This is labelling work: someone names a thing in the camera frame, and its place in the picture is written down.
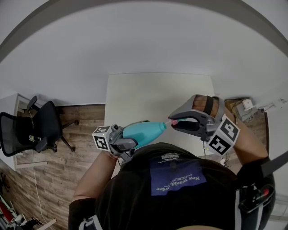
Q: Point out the small shiny object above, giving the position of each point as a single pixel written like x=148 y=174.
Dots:
x=34 y=138

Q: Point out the grey network switch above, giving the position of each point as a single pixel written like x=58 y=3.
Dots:
x=241 y=114

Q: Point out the white square table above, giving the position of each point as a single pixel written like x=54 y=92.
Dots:
x=157 y=96

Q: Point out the person's black t-shirt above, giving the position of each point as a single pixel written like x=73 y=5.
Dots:
x=126 y=197

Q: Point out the teal spray bottle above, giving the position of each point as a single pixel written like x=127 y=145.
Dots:
x=146 y=133

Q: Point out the person's left forearm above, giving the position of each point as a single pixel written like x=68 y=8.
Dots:
x=94 y=177

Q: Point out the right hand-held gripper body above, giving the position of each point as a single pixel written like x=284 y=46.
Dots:
x=222 y=137

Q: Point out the white wall-mounted box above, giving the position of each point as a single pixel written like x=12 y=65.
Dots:
x=279 y=103

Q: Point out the person's right forearm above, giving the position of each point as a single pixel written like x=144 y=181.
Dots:
x=249 y=146

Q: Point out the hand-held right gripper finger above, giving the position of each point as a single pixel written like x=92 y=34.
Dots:
x=186 y=110
x=189 y=132

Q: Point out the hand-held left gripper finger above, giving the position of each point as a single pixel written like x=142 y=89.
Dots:
x=135 y=123
x=128 y=143

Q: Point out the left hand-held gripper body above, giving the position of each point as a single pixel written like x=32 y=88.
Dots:
x=101 y=139

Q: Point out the person's right hand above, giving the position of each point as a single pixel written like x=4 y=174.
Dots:
x=200 y=103

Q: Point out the brown cardboard box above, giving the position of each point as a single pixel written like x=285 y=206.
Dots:
x=230 y=105

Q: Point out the small white router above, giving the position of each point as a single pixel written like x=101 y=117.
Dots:
x=247 y=104

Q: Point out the black mesh office chair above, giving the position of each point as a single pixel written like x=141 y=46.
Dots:
x=48 y=123

